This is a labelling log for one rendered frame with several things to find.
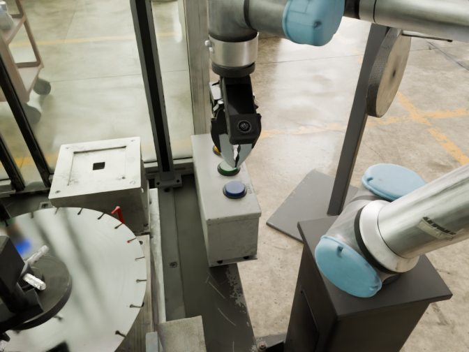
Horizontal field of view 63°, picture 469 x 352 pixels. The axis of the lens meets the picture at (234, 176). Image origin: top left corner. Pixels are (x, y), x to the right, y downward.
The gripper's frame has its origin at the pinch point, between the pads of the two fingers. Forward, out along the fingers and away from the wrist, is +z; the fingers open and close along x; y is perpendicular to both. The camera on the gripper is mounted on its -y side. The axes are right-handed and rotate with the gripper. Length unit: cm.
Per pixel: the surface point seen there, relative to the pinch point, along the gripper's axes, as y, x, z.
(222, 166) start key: 7.4, 1.4, 6.4
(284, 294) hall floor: 27, -26, 97
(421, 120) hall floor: 136, -154, 97
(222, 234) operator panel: -6.1, 4.0, 12.3
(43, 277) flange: -18.9, 31.7, 0.4
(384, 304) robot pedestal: -21.4, -25.6, 22.5
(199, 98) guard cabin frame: 24.6, 3.8, -0.5
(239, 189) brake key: -0.3, -0.7, 6.4
